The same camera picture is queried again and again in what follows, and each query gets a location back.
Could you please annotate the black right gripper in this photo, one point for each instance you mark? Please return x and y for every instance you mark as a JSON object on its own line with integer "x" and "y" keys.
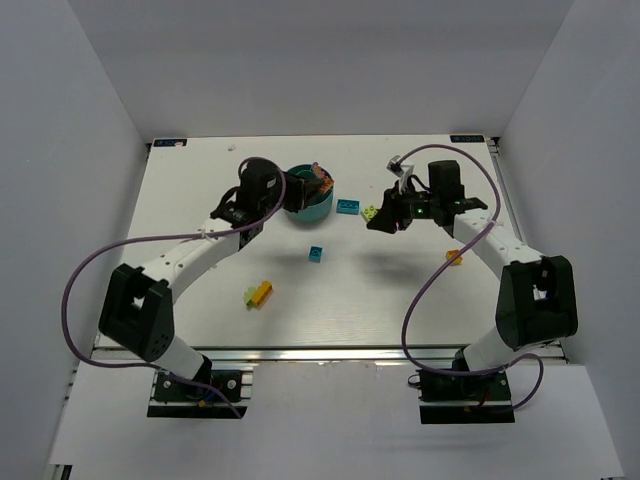
{"x": 396, "y": 210}

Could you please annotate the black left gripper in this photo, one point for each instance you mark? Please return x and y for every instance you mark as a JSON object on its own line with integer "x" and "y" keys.
{"x": 303, "y": 191}

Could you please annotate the pale green lego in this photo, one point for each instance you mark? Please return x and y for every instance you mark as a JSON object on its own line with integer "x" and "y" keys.
{"x": 368, "y": 213}

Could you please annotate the purple long lego brick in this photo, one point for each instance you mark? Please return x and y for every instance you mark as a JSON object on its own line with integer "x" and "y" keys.
{"x": 317, "y": 169}

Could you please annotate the orange 2x3 lego brick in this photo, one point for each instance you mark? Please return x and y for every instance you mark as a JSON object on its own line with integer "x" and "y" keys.
{"x": 327, "y": 185}

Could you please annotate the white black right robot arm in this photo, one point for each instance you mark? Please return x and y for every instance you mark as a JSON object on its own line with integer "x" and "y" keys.
{"x": 469, "y": 222}

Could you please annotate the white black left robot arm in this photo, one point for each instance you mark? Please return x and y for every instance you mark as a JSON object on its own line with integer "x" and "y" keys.
{"x": 138, "y": 310}

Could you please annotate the teal round divided container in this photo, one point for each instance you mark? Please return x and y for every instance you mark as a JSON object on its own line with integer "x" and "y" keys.
{"x": 317, "y": 210}

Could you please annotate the teal long lego brick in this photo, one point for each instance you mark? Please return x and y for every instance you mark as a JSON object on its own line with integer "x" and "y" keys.
{"x": 348, "y": 206}

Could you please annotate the small teal square lego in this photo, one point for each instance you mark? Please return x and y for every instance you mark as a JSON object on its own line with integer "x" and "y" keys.
{"x": 315, "y": 254}

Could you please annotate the yellow small lego brick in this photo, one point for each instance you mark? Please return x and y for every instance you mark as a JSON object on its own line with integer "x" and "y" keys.
{"x": 454, "y": 257}

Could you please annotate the right blue corner label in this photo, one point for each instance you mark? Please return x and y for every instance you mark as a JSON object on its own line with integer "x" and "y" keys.
{"x": 467, "y": 138}

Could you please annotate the blue corner label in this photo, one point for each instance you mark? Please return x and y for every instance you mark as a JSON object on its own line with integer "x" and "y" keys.
{"x": 467, "y": 138}
{"x": 169, "y": 143}

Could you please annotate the yellow-orange long lego brick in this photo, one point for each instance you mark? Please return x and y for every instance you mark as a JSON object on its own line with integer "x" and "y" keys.
{"x": 261, "y": 294}

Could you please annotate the light green small lego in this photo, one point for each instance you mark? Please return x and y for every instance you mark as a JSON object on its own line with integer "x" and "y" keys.
{"x": 247, "y": 297}

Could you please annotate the left blue corner label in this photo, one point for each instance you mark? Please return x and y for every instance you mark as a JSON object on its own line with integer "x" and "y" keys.
{"x": 169, "y": 143}

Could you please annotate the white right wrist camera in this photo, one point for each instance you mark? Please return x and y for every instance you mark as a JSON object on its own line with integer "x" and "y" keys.
{"x": 402, "y": 171}

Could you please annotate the aluminium front table rail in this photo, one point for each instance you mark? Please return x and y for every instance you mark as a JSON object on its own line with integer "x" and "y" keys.
{"x": 552, "y": 352}

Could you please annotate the aluminium table rail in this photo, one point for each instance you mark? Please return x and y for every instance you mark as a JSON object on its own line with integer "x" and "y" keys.
{"x": 525, "y": 240}
{"x": 552, "y": 352}

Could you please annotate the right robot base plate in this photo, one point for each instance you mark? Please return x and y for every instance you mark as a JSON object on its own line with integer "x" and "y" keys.
{"x": 454, "y": 400}

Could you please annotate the aluminium right table rail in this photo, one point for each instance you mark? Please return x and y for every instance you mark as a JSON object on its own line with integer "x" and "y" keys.
{"x": 525, "y": 240}

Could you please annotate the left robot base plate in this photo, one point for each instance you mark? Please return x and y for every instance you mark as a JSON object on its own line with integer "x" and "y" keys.
{"x": 170, "y": 399}

